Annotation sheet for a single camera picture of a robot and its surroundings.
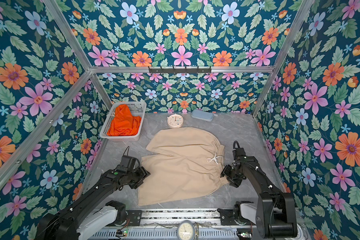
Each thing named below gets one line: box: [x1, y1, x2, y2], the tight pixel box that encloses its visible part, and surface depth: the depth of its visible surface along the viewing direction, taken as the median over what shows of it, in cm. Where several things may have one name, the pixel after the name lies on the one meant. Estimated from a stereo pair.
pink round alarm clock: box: [167, 113, 184, 129], surface depth 114 cm
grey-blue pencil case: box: [191, 109, 214, 122], surface depth 120 cm
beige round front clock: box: [177, 219, 195, 240], surface depth 68 cm
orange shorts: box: [107, 104, 142, 136], surface depth 107 cm
